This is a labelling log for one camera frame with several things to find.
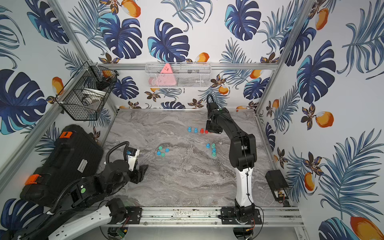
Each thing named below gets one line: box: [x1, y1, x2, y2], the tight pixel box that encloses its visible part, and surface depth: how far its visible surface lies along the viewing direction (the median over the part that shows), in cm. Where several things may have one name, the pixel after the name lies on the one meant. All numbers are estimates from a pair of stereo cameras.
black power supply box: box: [265, 169, 289, 202], surface depth 82 cm
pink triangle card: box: [157, 63, 177, 86], surface depth 92 cm
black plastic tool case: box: [19, 124, 104, 208], surface depth 70 cm
